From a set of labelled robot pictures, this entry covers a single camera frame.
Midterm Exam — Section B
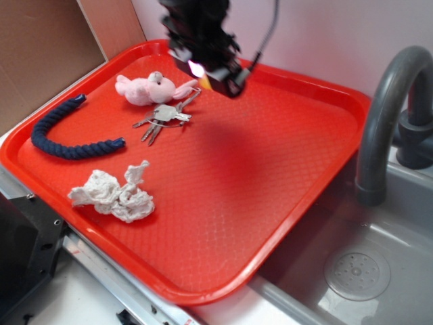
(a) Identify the silver key bunch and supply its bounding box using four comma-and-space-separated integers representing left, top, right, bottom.
133, 87, 202, 146

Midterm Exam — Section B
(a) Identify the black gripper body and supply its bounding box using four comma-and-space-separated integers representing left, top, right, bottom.
159, 0, 240, 72

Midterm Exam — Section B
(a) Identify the pink plush bunny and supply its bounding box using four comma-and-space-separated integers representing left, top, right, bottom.
115, 71, 198, 106

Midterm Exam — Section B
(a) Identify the grey toy sink basin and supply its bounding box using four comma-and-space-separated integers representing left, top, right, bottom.
250, 160, 432, 324

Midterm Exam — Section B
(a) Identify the crumpled white cloth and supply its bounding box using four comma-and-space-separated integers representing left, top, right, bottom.
68, 160, 155, 223

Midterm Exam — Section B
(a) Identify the black gripper finger cyan pad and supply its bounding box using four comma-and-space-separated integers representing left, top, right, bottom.
206, 67, 250, 98
170, 50, 195, 75

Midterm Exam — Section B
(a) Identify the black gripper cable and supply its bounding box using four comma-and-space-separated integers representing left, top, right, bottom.
249, 0, 281, 74

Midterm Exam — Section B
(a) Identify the grey toy faucet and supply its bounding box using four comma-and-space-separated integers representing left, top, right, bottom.
355, 45, 432, 206

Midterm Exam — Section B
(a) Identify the brown cardboard panel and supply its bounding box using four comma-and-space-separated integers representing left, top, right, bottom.
1, 1, 145, 134

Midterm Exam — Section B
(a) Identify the red plastic tray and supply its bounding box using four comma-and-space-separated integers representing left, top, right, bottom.
1, 40, 370, 306

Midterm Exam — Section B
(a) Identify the dark blue rope piece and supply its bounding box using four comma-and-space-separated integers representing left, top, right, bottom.
30, 93, 127, 160

